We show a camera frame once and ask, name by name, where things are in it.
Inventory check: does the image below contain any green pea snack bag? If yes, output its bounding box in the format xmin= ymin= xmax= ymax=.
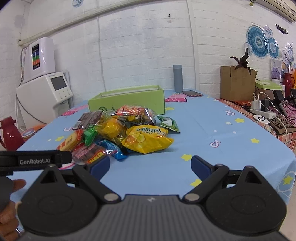
xmin=157 ymin=115 xmax=180 ymax=133

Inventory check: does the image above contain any smartphone with red case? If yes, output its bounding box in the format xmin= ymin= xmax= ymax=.
xmin=182 ymin=90 xmax=203 ymax=97

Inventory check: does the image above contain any grey cylindrical bottle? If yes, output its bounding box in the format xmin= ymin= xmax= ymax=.
xmin=173 ymin=65 xmax=183 ymax=93

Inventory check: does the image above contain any red orange cracker bag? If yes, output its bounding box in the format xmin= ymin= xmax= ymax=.
xmin=113 ymin=105 xmax=156 ymax=126

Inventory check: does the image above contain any blue paper fan decoration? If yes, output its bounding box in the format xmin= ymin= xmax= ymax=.
xmin=246 ymin=25 xmax=269 ymax=58

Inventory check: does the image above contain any red thermos jug left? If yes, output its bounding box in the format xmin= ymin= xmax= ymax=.
xmin=0 ymin=116 xmax=25 ymax=151

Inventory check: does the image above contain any person's left hand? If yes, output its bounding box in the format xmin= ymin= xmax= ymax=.
xmin=1 ymin=179 xmax=26 ymax=241

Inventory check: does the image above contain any green cardboard box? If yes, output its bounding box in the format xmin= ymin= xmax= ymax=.
xmin=88 ymin=85 xmax=165 ymax=114

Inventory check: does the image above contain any small green box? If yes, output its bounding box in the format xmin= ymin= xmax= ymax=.
xmin=255 ymin=80 xmax=282 ymax=90

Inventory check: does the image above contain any green biscuit packet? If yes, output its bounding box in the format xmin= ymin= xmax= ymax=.
xmin=83 ymin=125 xmax=102 ymax=147

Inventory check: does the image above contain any white wireless charger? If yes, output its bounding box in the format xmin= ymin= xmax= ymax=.
xmin=253 ymin=114 xmax=270 ymax=125

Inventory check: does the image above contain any white screen appliance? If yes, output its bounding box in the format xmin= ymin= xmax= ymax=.
xmin=16 ymin=72 xmax=73 ymax=129

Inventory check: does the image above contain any dark red cookie packet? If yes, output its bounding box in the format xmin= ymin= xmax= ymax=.
xmin=72 ymin=143 xmax=117 ymax=165

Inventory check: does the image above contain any yellow cake snack packet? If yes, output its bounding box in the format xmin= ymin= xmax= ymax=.
xmin=57 ymin=130 xmax=83 ymax=152

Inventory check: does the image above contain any white power strip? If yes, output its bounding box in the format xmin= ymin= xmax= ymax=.
xmin=250 ymin=109 xmax=276 ymax=119

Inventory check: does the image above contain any blue cartoon tablecloth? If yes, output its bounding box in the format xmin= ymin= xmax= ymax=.
xmin=9 ymin=89 xmax=296 ymax=205

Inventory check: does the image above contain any brown cardboard box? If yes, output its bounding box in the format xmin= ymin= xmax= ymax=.
xmin=220 ymin=66 xmax=257 ymax=101

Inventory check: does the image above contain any blue snack bag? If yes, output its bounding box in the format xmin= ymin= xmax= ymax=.
xmin=95 ymin=139 xmax=132 ymax=162

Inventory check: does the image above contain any large yellow chip bag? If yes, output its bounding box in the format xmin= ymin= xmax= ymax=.
xmin=121 ymin=125 xmax=174 ymax=154

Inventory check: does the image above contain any red kettle right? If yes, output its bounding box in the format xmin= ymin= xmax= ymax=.
xmin=283 ymin=73 xmax=295 ymax=92

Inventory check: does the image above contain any golden yellow candy bag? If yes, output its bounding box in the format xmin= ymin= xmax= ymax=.
xmin=97 ymin=118 xmax=126 ymax=142

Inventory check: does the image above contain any white air conditioner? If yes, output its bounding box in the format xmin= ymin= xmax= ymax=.
xmin=256 ymin=0 xmax=296 ymax=23

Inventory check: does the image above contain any dark purple plant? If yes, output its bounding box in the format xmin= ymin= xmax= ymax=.
xmin=230 ymin=48 xmax=251 ymax=75

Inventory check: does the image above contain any white water purifier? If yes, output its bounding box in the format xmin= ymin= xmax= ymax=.
xmin=23 ymin=37 xmax=56 ymax=83

